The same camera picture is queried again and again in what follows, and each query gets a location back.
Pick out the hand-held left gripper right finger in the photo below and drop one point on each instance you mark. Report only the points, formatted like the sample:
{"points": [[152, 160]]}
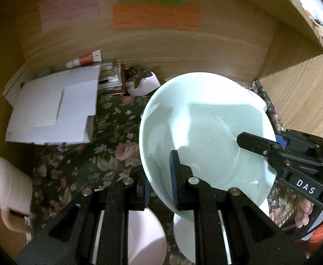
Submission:
{"points": [[174, 176]]}

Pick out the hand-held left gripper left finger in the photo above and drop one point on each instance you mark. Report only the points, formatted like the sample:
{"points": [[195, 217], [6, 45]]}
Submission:
{"points": [[147, 196]]}

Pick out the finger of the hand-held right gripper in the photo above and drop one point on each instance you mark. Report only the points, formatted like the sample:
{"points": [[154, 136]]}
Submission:
{"points": [[258, 145], [282, 140]]}

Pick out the pale green bowl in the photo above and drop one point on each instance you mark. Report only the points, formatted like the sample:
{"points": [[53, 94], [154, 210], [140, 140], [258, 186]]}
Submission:
{"points": [[205, 132]]}

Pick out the person's right hand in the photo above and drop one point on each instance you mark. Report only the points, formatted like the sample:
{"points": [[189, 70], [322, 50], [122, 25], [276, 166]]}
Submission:
{"points": [[305, 211]]}

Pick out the pale pink bowl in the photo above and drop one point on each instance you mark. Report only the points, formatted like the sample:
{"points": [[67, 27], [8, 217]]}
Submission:
{"points": [[147, 240]]}

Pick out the dark floral tablecloth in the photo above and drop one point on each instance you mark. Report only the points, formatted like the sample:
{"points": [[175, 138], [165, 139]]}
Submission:
{"points": [[109, 149]]}

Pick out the small white container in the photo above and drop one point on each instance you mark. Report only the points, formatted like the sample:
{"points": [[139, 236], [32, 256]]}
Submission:
{"points": [[147, 85]]}

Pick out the brown clips in container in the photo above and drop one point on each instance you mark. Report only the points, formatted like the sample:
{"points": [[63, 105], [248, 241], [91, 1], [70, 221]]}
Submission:
{"points": [[134, 74]]}

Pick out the stack of cards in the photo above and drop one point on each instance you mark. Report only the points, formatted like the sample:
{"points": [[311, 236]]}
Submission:
{"points": [[110, 78]]}

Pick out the white paper box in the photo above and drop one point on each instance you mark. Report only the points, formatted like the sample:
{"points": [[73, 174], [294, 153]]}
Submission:
{"points": [[53, 110]]}

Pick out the wooden shelf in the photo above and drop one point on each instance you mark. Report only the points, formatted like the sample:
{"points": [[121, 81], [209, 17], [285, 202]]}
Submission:
{"points": [[302, 13]]}

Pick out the pale pink jug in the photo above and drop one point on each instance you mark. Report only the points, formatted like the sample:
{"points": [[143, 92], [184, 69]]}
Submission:
{"points": [[6, 187]]}

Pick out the red and white tube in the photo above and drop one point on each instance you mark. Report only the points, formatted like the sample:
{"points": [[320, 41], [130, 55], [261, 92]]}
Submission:
{"points": [[84, 58]]}

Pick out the small green object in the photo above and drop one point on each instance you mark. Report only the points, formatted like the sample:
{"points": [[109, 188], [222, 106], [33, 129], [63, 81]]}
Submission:
{"points": [[45, 72]]}

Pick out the orange paper note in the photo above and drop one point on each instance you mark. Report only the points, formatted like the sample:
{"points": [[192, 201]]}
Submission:
{"points": [[156, 16]]}

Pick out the white flat box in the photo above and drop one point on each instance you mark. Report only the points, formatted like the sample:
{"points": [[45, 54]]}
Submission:
{"points": [[12, 88]]}

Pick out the pink paper note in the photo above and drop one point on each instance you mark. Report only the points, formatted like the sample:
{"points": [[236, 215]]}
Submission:
{"points": [[67, 5]]}

